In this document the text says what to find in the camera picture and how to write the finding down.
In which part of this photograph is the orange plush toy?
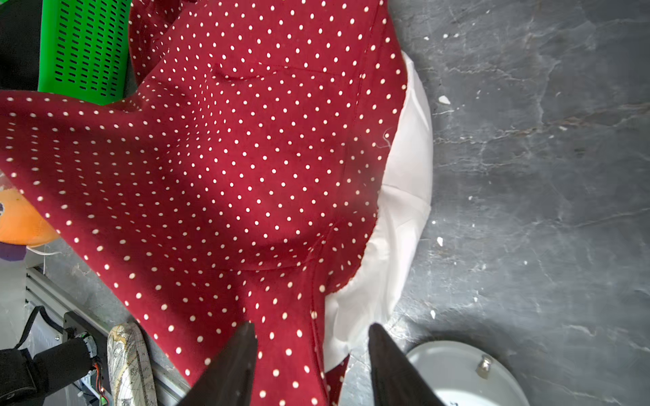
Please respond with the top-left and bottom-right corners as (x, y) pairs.
(1, 174), (59, 248)

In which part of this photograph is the white round clock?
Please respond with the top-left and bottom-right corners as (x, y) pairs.
(406, 341), (529, 406)

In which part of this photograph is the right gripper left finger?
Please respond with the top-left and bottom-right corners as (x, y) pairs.
(178, 322), (258, 406)

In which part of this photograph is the patterned beige shoe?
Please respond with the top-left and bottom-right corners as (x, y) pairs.
(107, 322), (157, 406)

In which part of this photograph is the green plastic basket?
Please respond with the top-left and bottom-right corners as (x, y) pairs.
(38, 0), (130, 106)

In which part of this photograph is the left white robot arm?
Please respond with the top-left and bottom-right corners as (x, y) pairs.
(1, 338), (93, 405)

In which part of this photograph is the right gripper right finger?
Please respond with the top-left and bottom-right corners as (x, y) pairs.
(368, 323), (445, 406)

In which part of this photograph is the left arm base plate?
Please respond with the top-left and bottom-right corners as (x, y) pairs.
(64, 311), (108, 358)

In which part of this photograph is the red polka dot skirt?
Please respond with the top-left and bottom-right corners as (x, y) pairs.
(1, 1), (407, 405)

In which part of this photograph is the black skirt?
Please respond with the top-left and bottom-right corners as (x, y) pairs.
(1, 0), (42, 91)

